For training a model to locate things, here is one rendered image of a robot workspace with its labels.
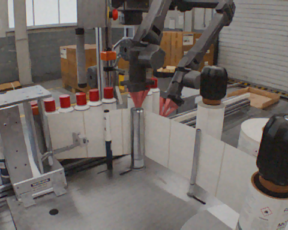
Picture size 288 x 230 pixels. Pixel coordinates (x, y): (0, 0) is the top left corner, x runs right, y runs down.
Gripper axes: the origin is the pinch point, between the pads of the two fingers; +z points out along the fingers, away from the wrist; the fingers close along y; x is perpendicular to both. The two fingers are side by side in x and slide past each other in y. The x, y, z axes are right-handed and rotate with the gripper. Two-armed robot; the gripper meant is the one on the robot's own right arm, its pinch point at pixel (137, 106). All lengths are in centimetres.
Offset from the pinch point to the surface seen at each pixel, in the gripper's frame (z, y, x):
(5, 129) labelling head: -7.0, -43.9, -9.7
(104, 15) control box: -30.5, -8.8, 5.2
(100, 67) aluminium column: -11.4, -2.8, 20.2
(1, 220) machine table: 19, -52, -8
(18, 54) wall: 24, 52, 539
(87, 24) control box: -28.1, -13.2, 8.2
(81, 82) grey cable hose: -7.9, -13.6, 14.9
